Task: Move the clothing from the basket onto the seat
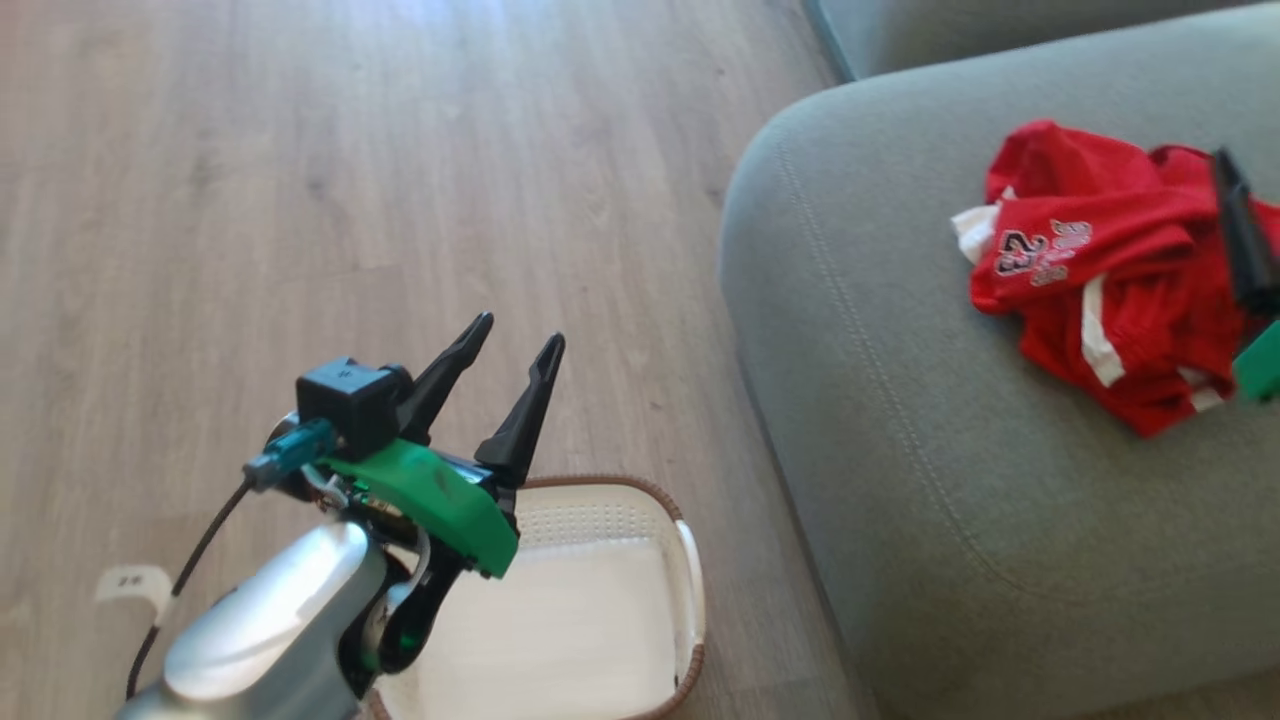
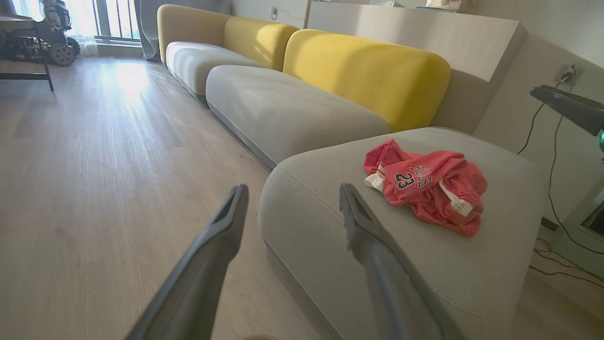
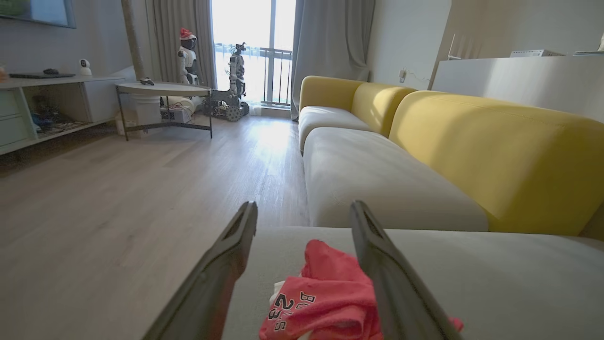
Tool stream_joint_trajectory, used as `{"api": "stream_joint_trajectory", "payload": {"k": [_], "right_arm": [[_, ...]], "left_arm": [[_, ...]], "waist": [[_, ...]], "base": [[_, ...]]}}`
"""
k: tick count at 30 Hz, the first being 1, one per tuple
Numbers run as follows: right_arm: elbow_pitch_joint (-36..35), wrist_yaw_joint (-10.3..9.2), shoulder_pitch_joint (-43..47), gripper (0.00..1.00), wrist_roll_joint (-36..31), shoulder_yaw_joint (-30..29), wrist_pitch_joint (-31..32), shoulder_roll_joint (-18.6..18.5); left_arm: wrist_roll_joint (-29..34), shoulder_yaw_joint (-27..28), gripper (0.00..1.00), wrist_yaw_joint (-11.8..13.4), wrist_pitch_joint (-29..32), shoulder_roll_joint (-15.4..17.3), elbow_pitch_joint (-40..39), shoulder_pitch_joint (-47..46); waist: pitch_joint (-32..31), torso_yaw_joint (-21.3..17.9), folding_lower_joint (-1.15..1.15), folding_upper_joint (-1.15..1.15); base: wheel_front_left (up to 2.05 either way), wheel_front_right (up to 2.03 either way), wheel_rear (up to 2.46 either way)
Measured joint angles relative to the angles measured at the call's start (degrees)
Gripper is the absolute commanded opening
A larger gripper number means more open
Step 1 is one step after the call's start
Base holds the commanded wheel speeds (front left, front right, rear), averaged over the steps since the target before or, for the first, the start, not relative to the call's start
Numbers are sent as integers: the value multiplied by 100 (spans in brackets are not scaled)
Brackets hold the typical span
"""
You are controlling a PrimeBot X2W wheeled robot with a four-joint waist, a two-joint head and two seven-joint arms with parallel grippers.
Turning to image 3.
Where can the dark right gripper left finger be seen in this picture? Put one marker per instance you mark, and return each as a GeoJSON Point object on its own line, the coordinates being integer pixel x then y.
{"type": "Point", "coordinates": [212, 283]}

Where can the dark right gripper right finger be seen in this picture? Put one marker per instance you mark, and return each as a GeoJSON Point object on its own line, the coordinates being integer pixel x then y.
{"type": "Point", "coordinates": [396, 293]}

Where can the red basketball jersey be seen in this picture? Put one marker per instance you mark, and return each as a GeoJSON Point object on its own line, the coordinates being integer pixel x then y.
{"type": "Point", "coordinates": [330, 297]}

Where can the wheeled robot with arm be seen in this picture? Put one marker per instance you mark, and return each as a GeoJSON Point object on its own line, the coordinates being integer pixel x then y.
{"type": "Point", "coordinates": [233, 89]}

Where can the cardboard box with print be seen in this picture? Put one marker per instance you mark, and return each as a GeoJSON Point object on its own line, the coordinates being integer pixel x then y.
{"type": "Point", "coordinates": [175, 114]}

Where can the yellow sofa back cushion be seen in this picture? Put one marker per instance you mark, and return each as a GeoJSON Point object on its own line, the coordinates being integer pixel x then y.
{"type": "Point", "coordinates": [325, 92]}
{"type": "Point", "coordinates": [509, 156]}
{"type": "Point", "coordinates": [377, 106]}

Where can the white cylindrical bin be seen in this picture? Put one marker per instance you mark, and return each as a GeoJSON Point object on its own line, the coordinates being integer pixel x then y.
{"type": "Point", "coordinates": [147, 109]}

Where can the oval coffee table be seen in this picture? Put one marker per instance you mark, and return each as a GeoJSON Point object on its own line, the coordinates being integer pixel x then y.
{"type": "Point", "coordinates": [165, 89]}

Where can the small black remote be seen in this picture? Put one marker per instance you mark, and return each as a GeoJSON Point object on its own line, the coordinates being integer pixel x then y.
{"type": "Point", "coordinates": [146, 81]}

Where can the balcony railing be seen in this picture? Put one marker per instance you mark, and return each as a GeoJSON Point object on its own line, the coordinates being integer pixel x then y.
{"type": "Point", "coordinates": [278, 75]}

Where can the white tv console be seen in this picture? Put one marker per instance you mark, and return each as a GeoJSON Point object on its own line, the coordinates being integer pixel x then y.
{"type": "Point", "coordinates": [99, 97]}

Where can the humanoid robot with santa hat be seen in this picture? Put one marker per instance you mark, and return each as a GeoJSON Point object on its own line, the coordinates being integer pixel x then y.
{"type": "Point", "coordinates": [188, 56]}

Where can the white counter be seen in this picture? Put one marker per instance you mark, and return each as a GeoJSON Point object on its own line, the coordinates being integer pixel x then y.
{"type": "Point", "coordinates": [519, 82]}

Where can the white router with antennas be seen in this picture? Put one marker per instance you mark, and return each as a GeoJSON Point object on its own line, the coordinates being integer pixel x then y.
{"type": "Point", "coordinates": [453, 54]}

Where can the grey curtain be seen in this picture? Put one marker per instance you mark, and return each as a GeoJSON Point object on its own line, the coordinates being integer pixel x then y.
{"type": "Point", "coordinates": [330, 42]}
{"type": "Point", "coordinates": [184, 33]}

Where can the beige pillar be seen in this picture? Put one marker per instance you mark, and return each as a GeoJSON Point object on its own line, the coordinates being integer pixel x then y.
{"type": "Point", "coordinates": [133, 38]}

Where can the black flat keyboard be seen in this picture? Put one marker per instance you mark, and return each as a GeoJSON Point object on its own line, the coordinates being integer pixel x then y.
{"type": "Point", "coordinates": [40, 75]}

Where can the white flat box device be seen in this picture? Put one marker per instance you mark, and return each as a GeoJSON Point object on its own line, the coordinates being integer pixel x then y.
{"type": "Point", "coordinates": [535, 53]}

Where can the wall socket with plug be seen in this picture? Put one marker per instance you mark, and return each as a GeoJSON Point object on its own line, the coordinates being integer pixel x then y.
{"type": "Point", "coordinates": [403, 74]}

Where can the white security camera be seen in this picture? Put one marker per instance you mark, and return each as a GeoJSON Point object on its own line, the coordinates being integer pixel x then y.
{"type": "Point", "coordinates": [85, 67]}

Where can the wall mounted television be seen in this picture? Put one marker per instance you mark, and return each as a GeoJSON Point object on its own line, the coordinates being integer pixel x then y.
{"type": "Point", "coordinates": [42, 10]}

